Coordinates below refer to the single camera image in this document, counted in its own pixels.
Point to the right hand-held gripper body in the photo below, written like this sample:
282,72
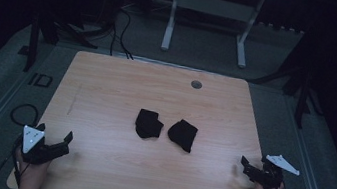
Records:
267,176

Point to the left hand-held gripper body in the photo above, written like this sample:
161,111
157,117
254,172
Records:
35,152

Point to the black sock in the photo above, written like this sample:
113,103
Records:
183,134
148,124

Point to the person's left hand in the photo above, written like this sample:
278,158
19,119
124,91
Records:
34,171

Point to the black metal stand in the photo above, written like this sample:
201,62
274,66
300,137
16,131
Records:
300,80
48,31

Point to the white metal table frame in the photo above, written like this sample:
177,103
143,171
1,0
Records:
215,6

